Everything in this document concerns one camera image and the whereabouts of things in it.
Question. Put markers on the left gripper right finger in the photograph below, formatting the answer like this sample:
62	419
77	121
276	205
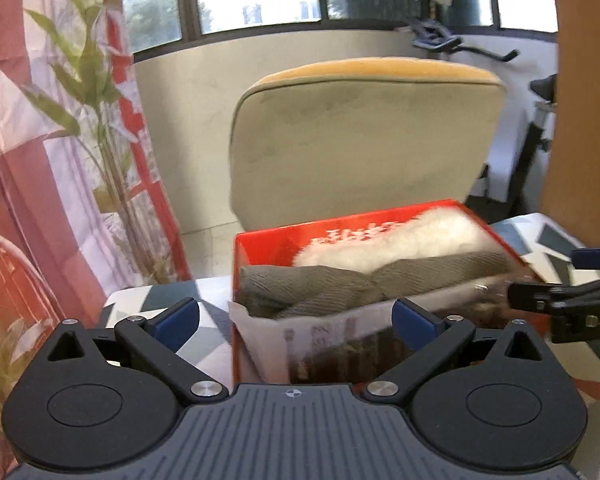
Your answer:
436	343

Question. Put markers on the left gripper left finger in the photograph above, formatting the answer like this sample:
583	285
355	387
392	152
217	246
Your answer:
151	345

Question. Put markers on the clear medical mask packet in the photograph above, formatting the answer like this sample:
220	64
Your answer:
352	346

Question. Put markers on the white fluffy plush cloth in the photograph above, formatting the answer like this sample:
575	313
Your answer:
439	231

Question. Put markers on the olive knit fabric band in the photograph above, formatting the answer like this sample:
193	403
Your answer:
286	292

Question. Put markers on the red strawberry cardboard box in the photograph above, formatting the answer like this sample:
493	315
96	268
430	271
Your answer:
278	246

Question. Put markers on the brown wooden panel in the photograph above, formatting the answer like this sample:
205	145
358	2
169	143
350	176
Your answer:
571	193

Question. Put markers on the red white printed curtain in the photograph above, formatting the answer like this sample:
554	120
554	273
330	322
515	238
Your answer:
31	214

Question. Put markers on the beige chair backrest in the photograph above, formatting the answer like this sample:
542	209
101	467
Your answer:
330	139

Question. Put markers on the tall green bamboo plant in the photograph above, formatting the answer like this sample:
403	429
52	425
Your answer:
83	84

